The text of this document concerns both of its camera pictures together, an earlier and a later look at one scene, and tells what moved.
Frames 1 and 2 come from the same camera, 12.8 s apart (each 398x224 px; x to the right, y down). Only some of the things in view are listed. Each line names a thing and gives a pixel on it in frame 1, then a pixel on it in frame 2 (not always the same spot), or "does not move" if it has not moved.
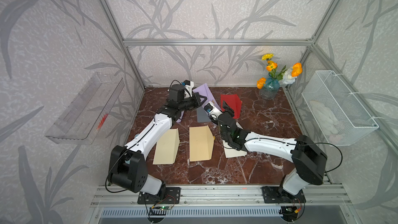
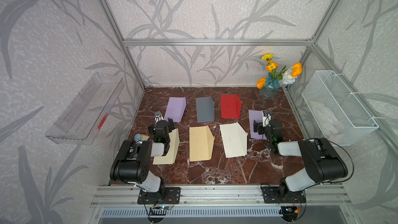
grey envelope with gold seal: x=202 y=115 does not move
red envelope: x=234 y=102 does not move
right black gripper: x=227 y=108 → x=260 y=127
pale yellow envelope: x=167 y=147 does not move
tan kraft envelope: x=201 y=143 does not move
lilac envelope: x=204 y=90 → x=256 y=115
